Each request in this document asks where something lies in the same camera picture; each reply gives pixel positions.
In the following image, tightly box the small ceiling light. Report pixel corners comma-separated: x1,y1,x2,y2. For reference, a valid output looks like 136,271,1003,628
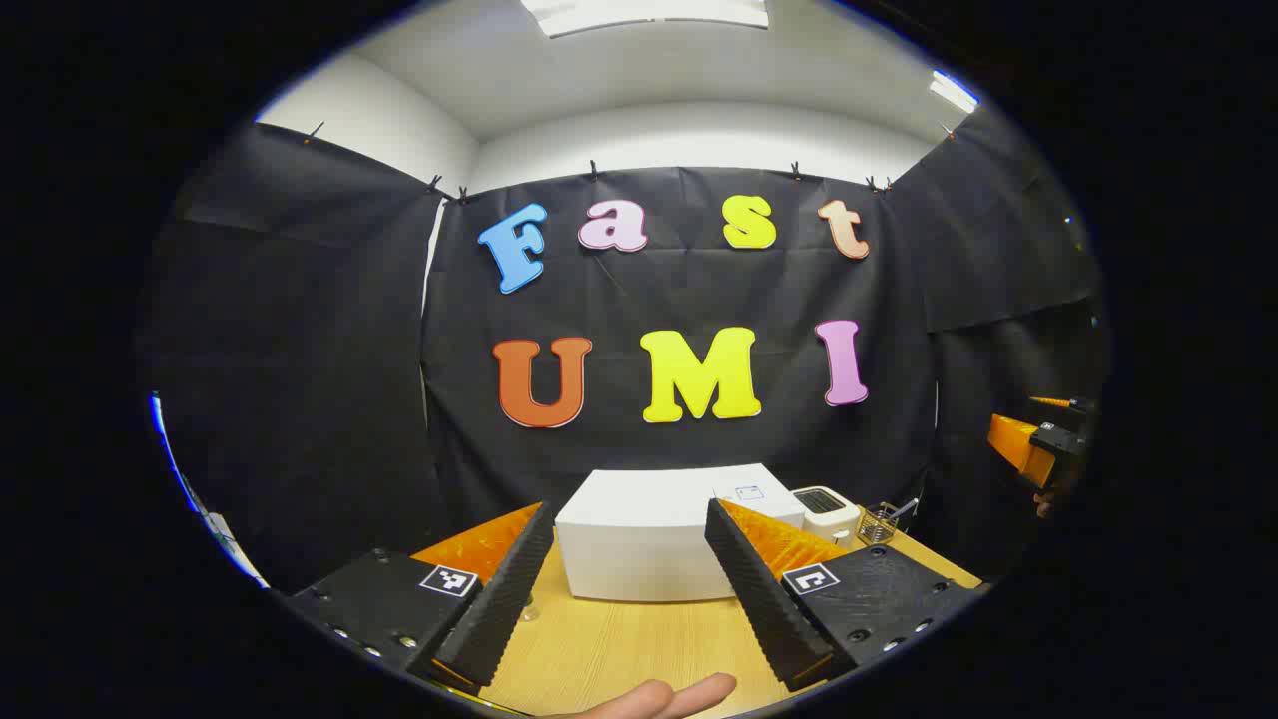
929,70,981,114

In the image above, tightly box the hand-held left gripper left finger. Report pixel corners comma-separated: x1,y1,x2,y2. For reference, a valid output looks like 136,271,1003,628
285,499,557,692

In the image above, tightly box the wire utensil basket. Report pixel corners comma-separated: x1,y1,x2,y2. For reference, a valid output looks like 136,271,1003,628
857,502,900,546

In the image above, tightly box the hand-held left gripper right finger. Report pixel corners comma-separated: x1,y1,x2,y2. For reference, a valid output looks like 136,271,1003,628
703,497,989,694

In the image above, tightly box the large ceiling light panel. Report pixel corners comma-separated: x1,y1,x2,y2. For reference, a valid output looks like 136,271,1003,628
519,0,770,39

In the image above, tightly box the black backdrop cloth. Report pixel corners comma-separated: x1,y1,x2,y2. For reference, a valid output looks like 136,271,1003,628
135,105,1114,600

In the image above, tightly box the white microwave oven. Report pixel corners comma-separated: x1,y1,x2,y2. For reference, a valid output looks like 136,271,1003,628
554,462,808,603

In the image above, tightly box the cream toaster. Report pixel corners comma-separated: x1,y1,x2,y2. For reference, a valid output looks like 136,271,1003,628
791,485,862,548

